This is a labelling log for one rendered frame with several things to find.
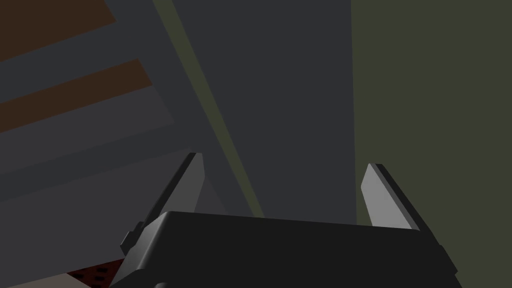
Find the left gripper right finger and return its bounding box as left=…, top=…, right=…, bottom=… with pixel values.
left=360, top=162, right=426, bottom=232

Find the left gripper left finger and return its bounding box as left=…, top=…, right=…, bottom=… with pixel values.
left=140, top=151, right=206, bottom=230

